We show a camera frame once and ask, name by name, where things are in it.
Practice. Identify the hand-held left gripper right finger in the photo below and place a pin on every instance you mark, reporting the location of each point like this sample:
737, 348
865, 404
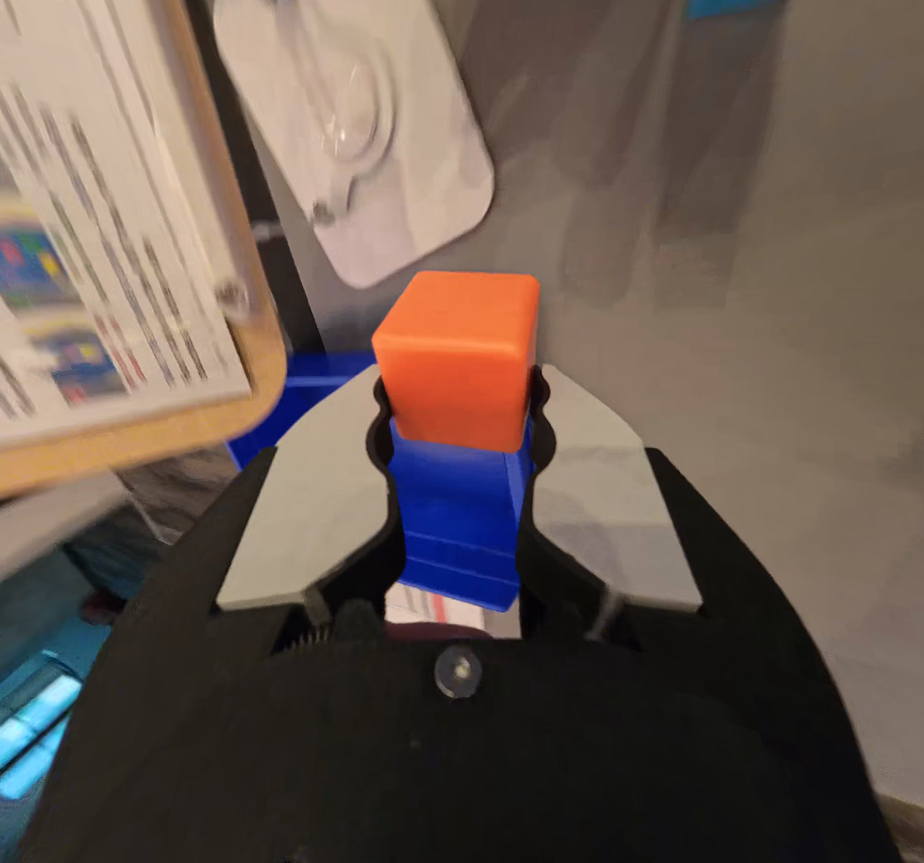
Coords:
606, 516

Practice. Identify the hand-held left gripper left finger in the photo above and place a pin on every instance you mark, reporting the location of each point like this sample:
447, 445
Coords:
310, 516

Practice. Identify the blue plastic bin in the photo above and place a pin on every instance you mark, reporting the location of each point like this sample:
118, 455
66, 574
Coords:
455, 516

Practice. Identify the orange cube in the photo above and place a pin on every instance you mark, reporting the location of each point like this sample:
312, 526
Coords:
455, 357

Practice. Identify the grey desk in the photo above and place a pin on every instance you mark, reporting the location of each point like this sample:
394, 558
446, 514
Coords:
722, 300

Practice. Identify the instruction board on stand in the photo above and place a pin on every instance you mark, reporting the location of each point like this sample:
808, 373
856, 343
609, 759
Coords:
411, 213

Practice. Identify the printed instruction sheet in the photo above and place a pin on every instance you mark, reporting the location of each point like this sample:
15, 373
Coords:
94, 227

